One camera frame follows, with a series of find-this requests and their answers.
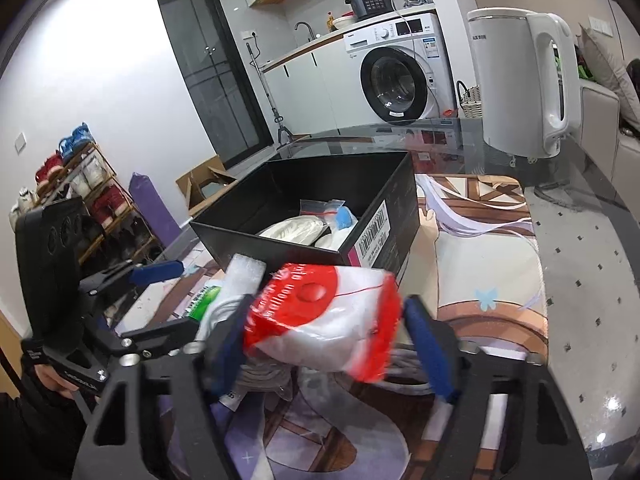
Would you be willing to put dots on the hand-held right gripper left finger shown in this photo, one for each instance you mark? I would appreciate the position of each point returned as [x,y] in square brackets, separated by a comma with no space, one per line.
[227,355]

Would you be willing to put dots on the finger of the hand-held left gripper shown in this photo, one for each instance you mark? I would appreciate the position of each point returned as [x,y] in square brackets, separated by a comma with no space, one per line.
[157,271]
[160,335]

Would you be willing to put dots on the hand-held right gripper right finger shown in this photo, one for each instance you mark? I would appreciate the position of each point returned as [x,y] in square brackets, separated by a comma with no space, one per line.
[430,355]

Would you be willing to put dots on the green medicine sachet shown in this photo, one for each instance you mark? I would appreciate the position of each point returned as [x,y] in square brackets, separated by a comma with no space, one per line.
[205,302]

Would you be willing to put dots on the red and white soft packet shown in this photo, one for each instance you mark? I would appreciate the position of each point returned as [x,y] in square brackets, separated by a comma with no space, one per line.
[320,320]

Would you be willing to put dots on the black cardboard box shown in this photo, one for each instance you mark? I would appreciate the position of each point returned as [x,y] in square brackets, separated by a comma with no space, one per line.
[310,180]

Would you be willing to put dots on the person's left forearm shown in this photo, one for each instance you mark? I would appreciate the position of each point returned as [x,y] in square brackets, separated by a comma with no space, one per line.
[35,435]

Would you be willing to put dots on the person's left hand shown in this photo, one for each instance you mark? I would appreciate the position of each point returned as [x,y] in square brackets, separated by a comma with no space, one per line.
[50,379]

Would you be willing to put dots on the purple yoga mat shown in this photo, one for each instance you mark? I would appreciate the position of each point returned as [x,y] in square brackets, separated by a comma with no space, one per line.
[150,205]

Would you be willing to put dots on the wooden shoe rack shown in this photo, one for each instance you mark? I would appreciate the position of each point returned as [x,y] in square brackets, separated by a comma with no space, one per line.
[112,200]

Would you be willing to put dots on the brown cardboard box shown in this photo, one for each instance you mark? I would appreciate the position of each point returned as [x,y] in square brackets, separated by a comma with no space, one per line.
[200,185]

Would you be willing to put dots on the printed table mat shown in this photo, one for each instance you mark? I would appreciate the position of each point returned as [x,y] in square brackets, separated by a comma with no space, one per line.
[480,270]

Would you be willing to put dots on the shoe rack with shoes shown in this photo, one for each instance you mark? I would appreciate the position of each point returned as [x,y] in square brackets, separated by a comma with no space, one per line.
[75,160]

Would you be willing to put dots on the small blue item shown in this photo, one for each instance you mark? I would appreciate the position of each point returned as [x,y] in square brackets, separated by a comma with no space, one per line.
[343,217]

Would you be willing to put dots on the mop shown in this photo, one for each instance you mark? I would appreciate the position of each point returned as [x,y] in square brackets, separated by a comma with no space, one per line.
[272,105]

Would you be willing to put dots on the white counter cabinet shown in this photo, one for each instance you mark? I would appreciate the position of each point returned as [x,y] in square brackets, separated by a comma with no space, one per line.
[310,90]

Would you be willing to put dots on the wicker basket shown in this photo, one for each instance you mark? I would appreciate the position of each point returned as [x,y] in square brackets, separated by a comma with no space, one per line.
[470,100]

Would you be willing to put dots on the white washing machine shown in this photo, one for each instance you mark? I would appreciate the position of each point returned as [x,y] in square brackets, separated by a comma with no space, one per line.
[400,80]

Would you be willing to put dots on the chrome faucet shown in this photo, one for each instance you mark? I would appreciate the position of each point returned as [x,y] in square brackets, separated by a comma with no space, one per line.
[305,30]

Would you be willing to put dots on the white electric kettle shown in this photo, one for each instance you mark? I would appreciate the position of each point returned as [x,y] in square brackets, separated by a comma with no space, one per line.
[505,75]

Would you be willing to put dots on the grey sofa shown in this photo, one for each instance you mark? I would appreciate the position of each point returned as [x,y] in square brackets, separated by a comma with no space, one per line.
[602,110]

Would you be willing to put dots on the small yellow bottle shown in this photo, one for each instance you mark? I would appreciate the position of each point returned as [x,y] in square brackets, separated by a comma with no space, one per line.
[329,20]

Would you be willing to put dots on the white bowl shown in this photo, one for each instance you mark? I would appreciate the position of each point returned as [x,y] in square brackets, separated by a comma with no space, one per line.
[344,21]

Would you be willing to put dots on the grey pillow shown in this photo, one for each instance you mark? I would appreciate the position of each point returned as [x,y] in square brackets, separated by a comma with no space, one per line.
[605,65]

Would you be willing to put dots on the black pressure cooker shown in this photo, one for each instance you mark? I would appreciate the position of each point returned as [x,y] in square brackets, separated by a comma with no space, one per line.
[372,2]

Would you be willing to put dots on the wall light switch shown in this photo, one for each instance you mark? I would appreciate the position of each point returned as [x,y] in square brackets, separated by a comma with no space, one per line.
[20,143]

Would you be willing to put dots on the wall socket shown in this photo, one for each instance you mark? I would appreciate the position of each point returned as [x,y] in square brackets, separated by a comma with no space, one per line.
[249,35]

